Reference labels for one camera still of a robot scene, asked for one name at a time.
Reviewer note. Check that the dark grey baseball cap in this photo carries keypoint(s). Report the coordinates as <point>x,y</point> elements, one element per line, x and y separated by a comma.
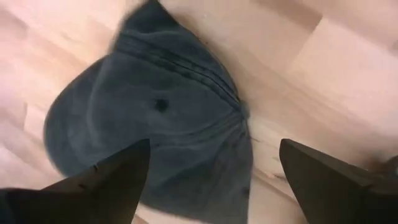
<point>161,93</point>

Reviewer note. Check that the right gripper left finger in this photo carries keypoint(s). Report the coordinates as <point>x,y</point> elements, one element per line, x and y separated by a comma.
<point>93,193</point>

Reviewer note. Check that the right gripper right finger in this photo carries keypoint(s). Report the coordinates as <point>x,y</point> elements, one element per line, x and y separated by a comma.
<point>335,193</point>

